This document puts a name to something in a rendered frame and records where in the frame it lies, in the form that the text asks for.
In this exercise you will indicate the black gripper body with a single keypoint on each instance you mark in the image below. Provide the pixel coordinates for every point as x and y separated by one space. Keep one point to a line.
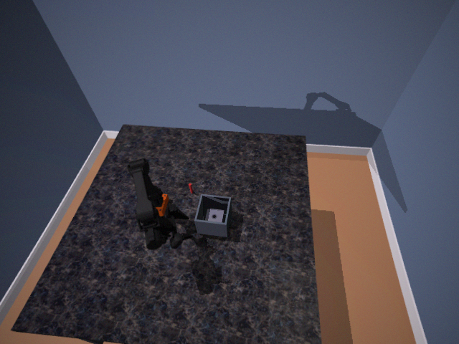
168 224

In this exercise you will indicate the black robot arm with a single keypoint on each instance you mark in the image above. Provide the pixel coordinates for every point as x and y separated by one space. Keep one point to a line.
149 197

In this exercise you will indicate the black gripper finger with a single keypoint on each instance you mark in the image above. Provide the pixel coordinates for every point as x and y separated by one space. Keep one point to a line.
186 236
180 215

